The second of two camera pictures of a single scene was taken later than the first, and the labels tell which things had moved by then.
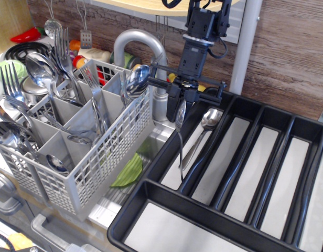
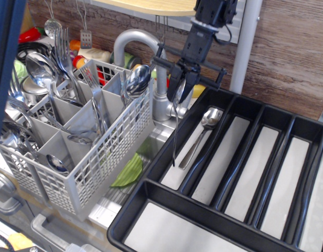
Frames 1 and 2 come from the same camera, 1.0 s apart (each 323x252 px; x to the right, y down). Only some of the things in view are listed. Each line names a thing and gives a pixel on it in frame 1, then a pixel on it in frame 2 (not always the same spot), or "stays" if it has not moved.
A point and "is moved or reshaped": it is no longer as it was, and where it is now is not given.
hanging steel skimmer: x=52 y=25 stays
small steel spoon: x=180 y=119 is moved or reshaped
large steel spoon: x=44 y=71 stays
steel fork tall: x=62 y=46 stays
